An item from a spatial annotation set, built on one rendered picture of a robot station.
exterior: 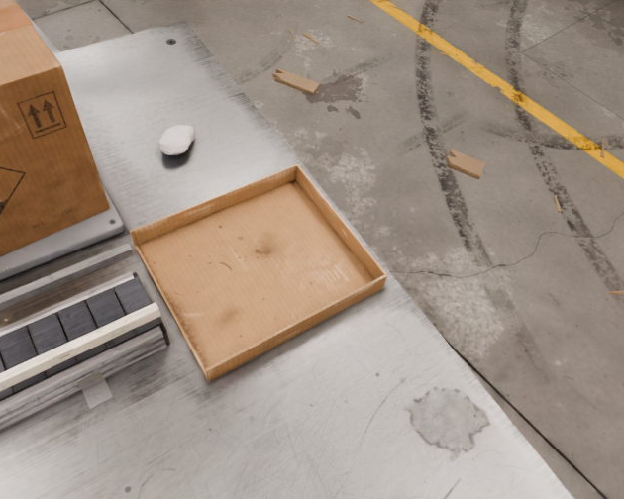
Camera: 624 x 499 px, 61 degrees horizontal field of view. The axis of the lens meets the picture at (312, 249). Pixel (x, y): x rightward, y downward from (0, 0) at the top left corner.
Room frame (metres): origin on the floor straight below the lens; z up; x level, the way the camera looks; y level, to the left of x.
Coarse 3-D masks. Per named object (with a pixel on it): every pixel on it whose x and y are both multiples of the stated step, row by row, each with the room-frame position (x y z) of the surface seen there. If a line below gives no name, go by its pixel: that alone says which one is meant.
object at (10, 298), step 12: (108, 252) 0.35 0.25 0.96; (120, 252) 0.35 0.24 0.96; (132, 252) 0.36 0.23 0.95; (84, 264) 0.33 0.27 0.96; (96, 264) 0.33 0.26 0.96; (108, 264) 0.34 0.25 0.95; (48, 276) 0.30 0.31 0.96; (60, 276) 0.31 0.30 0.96; (72, 276) 0.31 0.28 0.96; (24, 288) 0.28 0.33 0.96; (36, 288) 0.29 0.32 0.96; (48, 288) 0.29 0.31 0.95; (0, 300) 0.26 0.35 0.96; (12, 300) 0.27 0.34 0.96; (24, 300) 0.27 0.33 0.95
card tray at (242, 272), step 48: (240, 192) 0.57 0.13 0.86; (288, 192) 0.61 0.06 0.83; (144, 240) 0.46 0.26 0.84; (192, 240) 0.48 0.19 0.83; (240, 240) 0.49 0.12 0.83; (288, 240) 0.51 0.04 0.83; (336, 240) 0.52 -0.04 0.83; (192, 288) 0.39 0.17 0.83; (240, 288) 0.40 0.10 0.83; (288, 288) 0.42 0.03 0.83; (336, 288) 0.43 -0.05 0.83; (192, 336) 0.32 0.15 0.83; (240, 336) 0.33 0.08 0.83; (288, 336) 0.34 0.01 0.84
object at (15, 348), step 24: (120, 288) 0.35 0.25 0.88; (144, 288) 0.35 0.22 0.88; (72, 312) 0.30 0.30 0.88; (96, 312) 0.31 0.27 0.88; (120, 312) 0.31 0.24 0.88; (0, 336) 0.25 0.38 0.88; (24, 336) 0.26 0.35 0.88; (48, 336) 0.26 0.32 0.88; (72, 336) 0.27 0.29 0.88; (120, 336) 0.28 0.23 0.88; (0, 360) 0.22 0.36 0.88; (24, 360) 0.22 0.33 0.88; (72, 360) 0.24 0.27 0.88; (24, 384) 0.20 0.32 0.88
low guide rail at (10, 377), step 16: (128, 320) 0.29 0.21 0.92; (144, 320) 0.29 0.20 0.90; (96, 336) 0.26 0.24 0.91; (112, 336) 0.27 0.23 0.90; (48, 352) 0.23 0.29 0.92; (64, 352) 0.23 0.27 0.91; (80, 352) 0.24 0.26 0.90; (16, 368) 0.20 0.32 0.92; (32, 368) 0.21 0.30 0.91; (48, 368) 0.21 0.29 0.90; (0, 384) 0.18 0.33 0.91
